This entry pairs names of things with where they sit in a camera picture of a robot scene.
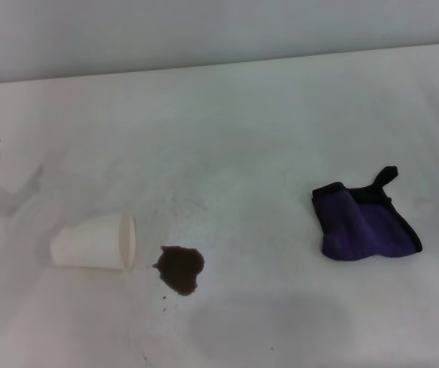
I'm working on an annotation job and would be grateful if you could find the white paper cup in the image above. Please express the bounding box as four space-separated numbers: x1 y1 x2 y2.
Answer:
48 212 137 271

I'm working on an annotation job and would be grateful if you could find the purple rag with black trim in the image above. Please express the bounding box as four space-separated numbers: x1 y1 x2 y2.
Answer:
311 165 424 263

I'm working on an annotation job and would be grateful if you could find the dark brown liquid stain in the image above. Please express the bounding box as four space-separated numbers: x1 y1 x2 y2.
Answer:
151 245 206 297

